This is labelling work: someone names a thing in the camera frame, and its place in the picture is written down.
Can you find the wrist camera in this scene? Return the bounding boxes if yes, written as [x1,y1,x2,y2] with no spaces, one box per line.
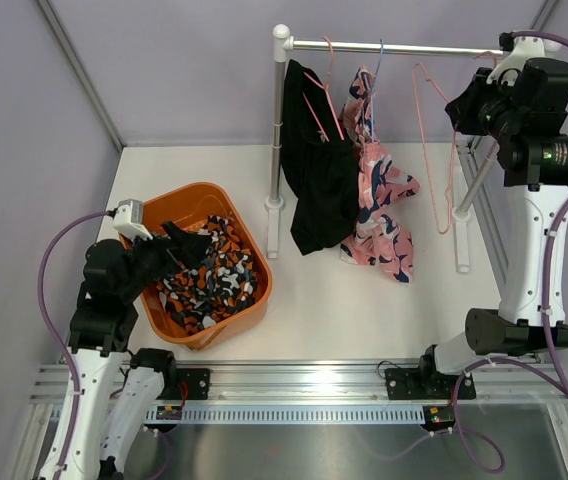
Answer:
[486,32,545,86]
[113,199,153,242]

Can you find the metal clothes rack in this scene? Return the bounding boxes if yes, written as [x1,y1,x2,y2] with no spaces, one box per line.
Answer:
[264,24,563,274]

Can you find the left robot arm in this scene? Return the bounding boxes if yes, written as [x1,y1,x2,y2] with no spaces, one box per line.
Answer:
[38,222,211,479]

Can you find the white slotted cable duct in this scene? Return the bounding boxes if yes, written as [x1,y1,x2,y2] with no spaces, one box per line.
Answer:
[145,405,425,425]

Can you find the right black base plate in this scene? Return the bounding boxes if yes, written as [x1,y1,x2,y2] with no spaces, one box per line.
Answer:
[384,367,458,401]

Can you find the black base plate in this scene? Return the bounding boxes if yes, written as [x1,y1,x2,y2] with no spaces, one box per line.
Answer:
[159,368,211,401]
[384,367,458,401]

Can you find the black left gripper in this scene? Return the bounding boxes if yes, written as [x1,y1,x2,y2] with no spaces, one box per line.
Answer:
[119,221,211,302]

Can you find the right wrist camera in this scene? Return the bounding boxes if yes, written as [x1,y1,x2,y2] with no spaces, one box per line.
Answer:
[486,32,545,86]

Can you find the orange plastic basket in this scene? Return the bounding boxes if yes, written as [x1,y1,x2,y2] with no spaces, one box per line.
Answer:
[113,183,272,351]

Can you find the black shorts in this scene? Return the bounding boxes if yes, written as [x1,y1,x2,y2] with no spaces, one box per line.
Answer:
[280,60,359,256]

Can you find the pink hanger of black shorts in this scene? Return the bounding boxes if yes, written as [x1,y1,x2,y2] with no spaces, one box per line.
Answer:
[304,36,345,141]

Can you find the pink hanger of camouflage shorts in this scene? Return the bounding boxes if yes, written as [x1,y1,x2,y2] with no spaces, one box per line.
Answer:
[411,49,503,236]

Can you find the pink patterned shorts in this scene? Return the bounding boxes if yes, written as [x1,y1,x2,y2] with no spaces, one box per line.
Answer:
[340,66,420,283]

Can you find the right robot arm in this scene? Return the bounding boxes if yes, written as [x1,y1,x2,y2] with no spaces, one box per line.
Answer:
[416,57,568,397]

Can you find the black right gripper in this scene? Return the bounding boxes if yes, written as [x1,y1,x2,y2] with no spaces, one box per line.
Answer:
[447,68,525,143]

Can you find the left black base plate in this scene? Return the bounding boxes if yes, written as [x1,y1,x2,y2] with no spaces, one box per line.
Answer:
[159,368,211,401]

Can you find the aluminium mounting rail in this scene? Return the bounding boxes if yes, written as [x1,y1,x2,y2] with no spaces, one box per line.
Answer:
[28,363,568,407]

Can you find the blue hanger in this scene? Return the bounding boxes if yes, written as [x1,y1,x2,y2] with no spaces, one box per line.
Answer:
[369,38,384,142]

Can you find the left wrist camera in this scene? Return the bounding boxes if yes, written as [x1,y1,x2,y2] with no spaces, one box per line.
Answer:
[113,199,153,242]

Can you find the orange camouflage shorts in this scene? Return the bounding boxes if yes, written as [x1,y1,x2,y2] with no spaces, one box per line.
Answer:
[156,215,259,336]

